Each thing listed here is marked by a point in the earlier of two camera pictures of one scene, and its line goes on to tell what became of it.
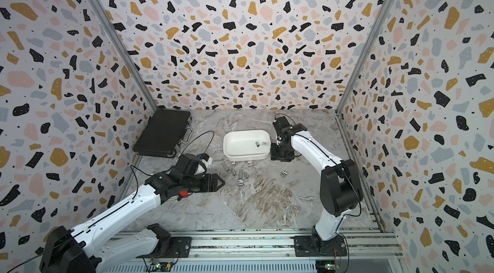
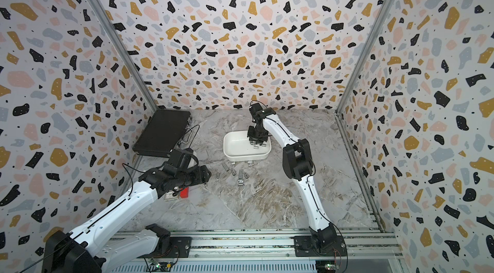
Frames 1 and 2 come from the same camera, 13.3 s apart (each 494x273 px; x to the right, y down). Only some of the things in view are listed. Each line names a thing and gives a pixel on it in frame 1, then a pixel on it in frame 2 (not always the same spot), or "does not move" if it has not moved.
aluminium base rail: x=250 y=244 does not move
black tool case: x=167 y=129 does not move
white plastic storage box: x=247 y=145 does not move
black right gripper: x=288 y=157 to x=253 y=140
